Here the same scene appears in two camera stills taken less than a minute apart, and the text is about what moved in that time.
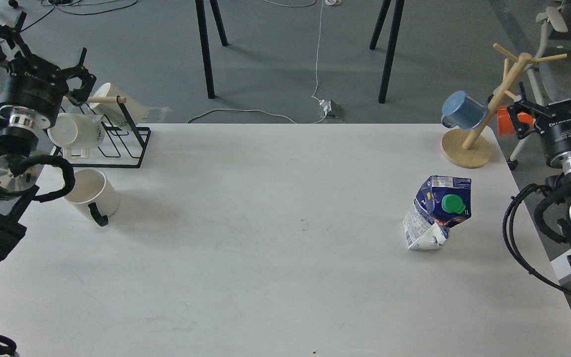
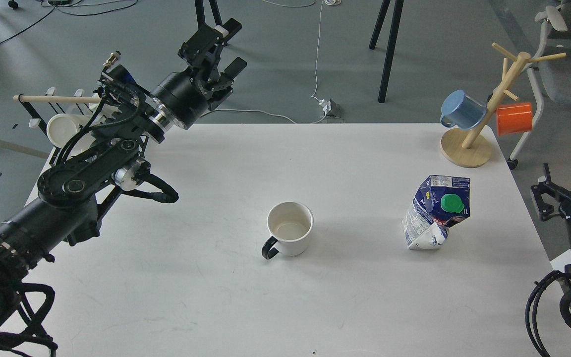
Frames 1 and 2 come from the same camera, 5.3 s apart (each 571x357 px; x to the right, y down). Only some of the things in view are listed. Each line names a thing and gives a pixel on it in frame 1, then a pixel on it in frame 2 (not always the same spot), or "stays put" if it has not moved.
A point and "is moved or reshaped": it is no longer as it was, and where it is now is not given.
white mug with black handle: x=92 y=191 is moved or reshaped
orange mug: x=505 y=126 stays put
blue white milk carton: x=441 y=202 stays put
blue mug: x=460 y=110 stays put
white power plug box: x=331 y=108 stays put
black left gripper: x=34 y=88 to x=185 y=95
